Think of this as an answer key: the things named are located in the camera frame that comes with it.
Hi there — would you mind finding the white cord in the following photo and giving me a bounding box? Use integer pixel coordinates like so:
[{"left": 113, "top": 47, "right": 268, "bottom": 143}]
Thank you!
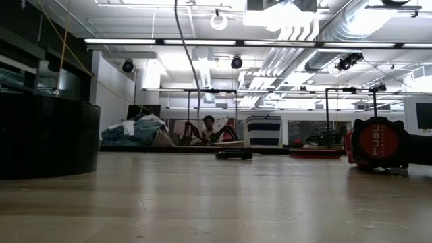
[{"left": 173, "top": 0, "right": 203, "bottom": 131}]

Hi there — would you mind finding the person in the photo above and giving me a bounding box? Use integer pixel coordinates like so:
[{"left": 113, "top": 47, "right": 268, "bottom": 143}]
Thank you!
[{"left": 190, "top": 115, "right": 237, "bottom": 146}]

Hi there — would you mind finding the black C-clamp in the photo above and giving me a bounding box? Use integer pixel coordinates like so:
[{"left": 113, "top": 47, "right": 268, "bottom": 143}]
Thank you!
[{"left": 215, "top": 148, "right": 254, "bottom": 161}]

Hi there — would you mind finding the white navy striped bin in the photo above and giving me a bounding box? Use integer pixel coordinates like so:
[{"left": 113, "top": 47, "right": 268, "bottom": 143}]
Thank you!
[{"left": 243, "top": 115, "right": 283, "bottom": 149}]

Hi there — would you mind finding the pile of clothes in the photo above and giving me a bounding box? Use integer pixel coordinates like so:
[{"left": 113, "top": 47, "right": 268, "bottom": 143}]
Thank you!
[{"left": 101, "top": 113, "right": 175, "bottom": 147}]

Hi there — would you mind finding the long ceiling light bar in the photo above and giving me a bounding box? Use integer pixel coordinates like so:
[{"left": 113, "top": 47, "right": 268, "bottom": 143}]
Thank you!
[{"left": 84, "top": 38, "right": 432, "bottom": 49}]

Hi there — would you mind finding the black monitor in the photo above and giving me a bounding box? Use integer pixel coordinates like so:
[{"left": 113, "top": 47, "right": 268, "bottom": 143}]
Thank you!
[{"left": 127, "top": 104, "right": 162, "bottom": 121}]

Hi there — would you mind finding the red black flat tool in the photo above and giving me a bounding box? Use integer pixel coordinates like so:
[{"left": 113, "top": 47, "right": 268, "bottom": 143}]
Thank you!
[{"left": 289, "top": 148, "right": 344, "bottom": 160}]

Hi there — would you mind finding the large black round container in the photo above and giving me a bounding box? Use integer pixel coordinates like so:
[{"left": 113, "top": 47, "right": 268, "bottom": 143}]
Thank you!
[{"left": 0, "top": 93, "right": 101, "bottom": 180}]

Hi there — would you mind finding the white cabinet with screen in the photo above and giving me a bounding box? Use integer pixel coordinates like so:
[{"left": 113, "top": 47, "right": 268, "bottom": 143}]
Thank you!
[{"left": 403, "top": 95, "right": 432, "bottom": 136}]

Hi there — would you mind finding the black metal gantry frame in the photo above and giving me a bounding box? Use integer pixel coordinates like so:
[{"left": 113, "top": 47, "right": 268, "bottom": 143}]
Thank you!
[
  {"left": 325, "top": 86, "right": 358, "bottom": 148},
  {"left": 184, "top": 88, "right": 239, "bottom": 144}
]

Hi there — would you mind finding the black metal table frame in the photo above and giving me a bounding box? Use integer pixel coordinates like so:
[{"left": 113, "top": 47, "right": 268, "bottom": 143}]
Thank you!
[{"left": 100, "top": 144, "right": 345, "bottom": 155}]

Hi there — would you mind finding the white ring lamp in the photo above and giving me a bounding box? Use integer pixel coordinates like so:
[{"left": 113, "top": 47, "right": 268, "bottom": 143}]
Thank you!
[{"left": 210, "top": 9, "right": 229, "bottom": 32}]

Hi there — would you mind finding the black ceiling camera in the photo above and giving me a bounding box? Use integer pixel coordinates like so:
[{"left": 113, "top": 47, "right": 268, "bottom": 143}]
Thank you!
[{"left": 337, "top": 52, "right": 365, "bottom": 72}]

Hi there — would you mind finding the silver ventilation duct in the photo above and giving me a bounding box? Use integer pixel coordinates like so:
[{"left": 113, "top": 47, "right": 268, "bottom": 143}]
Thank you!
[{"left": 305, "top": 0, "right": 385, "bottom": 72}]

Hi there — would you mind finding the black camera stand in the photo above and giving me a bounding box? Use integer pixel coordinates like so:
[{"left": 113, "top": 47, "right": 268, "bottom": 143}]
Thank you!
[{"left": 369, "top": 83, "right": 388, "bottom": 119}]

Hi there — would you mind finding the red black cordless drill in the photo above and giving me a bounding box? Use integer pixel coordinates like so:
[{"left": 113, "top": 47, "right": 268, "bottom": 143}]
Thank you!
[{"left": 344, "top": 116, "right": 432, "bottom": 177}]

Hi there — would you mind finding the yellow extension cable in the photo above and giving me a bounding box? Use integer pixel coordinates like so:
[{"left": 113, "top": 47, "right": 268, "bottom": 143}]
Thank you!
[{"left": 36, "top": 0, "right": 151, "bottom": 114}]

